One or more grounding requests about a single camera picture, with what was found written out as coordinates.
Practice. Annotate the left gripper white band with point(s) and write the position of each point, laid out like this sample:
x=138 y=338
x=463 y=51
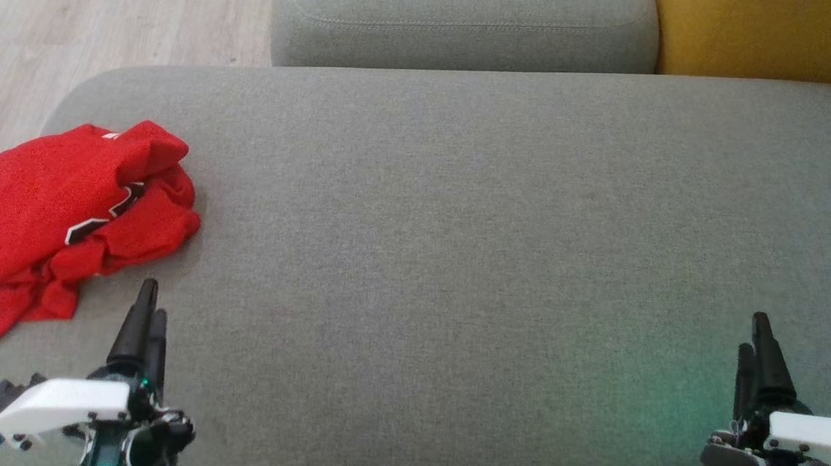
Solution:
x=60 y=405

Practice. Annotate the grey sofa seat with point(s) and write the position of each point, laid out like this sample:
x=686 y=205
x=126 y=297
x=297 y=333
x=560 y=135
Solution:
x=456 y=280

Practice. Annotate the red jersey with white trim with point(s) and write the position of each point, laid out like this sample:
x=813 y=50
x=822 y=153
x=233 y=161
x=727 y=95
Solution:
x=38 y=185

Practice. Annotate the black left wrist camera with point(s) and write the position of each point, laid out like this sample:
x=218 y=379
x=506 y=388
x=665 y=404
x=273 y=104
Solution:
x=1 y=401

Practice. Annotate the yellow cushion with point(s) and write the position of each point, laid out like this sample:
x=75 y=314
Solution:
x=773 y=35

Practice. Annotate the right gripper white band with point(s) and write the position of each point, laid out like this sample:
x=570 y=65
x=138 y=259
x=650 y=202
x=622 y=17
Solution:
x=810 y=440

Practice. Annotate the grey sofa cushion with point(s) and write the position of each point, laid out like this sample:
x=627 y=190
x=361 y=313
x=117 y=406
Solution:
x=467 y=21

